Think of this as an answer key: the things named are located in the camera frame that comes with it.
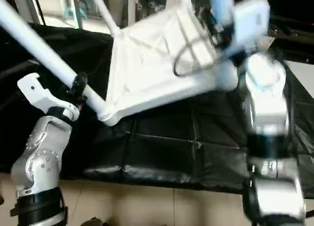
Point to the white plastic table leg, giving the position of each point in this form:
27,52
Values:
34,44
222,5
105,14

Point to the white plastic table top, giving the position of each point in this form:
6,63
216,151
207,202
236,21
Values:
157,54

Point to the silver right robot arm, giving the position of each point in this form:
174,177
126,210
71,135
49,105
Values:
267,103

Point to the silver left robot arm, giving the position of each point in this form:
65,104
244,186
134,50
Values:
41,162

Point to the blue grey floor appliance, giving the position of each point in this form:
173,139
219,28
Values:
76,7

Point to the black work mat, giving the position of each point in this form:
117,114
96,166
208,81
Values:
171,147

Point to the dark grey floor object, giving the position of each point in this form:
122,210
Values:
93,222

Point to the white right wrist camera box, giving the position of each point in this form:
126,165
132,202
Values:
250,17

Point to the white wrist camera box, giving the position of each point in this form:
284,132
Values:
39,96
250,17

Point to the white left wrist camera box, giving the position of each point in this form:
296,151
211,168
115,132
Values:
39,96

